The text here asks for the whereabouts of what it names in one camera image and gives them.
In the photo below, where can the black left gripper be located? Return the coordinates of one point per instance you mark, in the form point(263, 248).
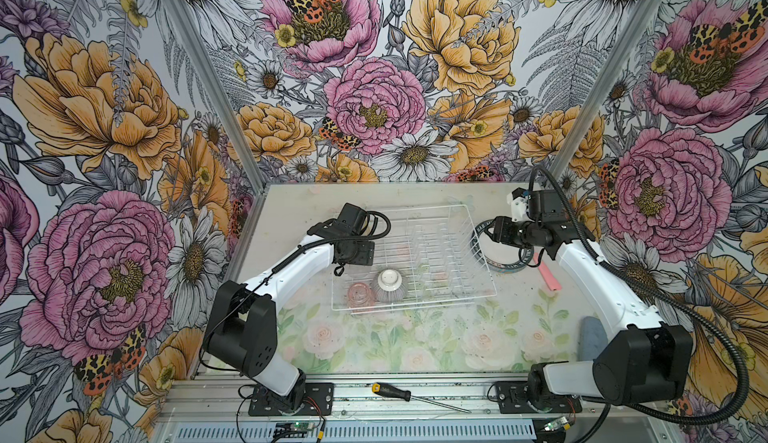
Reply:
point(365, 253)

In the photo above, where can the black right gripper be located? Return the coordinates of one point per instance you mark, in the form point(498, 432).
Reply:
point(501, 229)

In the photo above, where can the dark green rimmed plate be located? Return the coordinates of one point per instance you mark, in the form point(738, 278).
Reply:
point(499, 257)

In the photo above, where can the pink glass cup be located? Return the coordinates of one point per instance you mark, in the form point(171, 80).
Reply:
point(360, 295)

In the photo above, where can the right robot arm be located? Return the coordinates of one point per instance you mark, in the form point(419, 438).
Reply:
point(645, 359)

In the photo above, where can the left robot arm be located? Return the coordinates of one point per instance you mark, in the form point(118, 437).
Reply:
point(242, 329)

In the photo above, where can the pink silicone utensil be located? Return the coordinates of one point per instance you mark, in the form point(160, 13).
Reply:
point(551, 282)

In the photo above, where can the blue grey cloth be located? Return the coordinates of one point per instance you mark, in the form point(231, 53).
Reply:
point(592, 338)

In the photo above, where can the small green circuit board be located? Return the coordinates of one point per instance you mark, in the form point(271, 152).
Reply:
point(290, 429)

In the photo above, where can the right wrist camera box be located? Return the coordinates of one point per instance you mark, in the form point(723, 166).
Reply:
point(518, 200)

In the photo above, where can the white wire dish rack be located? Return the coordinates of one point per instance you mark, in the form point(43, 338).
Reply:
point(430, 247)

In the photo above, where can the yellow handled screwdriver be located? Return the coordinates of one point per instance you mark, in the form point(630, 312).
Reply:
point(387, 390)

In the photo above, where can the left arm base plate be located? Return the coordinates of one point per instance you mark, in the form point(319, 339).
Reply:
point(313, 399)

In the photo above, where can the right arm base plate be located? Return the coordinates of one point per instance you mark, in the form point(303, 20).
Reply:
point(514, 397)

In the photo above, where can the aluminium corner post right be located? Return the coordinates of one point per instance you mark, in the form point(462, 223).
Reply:
point(641, 16)

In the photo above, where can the aluminium corner post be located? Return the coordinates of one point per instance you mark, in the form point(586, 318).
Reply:
point(194, 45)
point(641, 16)

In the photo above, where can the aluminium corner post left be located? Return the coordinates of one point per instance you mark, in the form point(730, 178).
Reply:
point(194, 45)

